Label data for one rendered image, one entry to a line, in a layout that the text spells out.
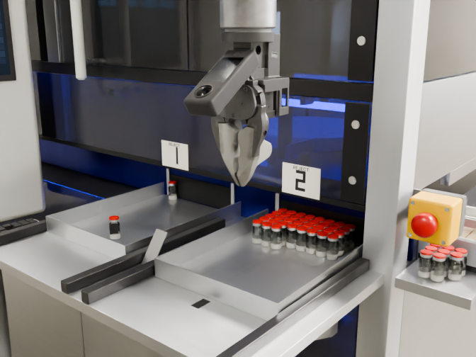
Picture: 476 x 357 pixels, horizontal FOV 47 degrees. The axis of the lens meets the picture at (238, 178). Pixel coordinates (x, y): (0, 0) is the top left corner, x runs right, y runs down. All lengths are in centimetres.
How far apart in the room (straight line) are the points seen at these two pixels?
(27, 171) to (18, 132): 11
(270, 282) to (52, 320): 111
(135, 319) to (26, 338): 131
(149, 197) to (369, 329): 64
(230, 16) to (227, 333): 44
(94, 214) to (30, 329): 87
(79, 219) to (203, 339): 57
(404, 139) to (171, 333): 48
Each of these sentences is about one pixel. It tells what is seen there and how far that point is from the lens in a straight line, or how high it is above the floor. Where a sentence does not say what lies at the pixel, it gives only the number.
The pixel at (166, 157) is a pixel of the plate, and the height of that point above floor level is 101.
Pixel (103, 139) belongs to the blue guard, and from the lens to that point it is 145.
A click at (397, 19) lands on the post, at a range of 93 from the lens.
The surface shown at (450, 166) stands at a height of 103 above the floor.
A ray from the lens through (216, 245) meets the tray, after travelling 108.
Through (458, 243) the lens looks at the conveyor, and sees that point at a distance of 106.
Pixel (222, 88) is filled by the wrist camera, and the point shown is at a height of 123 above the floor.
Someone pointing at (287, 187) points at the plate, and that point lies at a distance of 107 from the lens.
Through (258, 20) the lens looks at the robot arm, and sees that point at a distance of 72.
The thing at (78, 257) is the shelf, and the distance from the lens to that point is 109.
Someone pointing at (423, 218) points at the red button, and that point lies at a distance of 92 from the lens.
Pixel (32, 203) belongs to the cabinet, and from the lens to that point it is 160.
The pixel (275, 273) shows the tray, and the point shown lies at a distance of 98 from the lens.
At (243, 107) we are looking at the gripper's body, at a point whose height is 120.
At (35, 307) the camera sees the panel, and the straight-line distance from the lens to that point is 200.
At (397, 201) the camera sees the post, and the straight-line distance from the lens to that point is 96.
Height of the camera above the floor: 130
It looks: 16 degrees down
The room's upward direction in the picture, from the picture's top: straight up
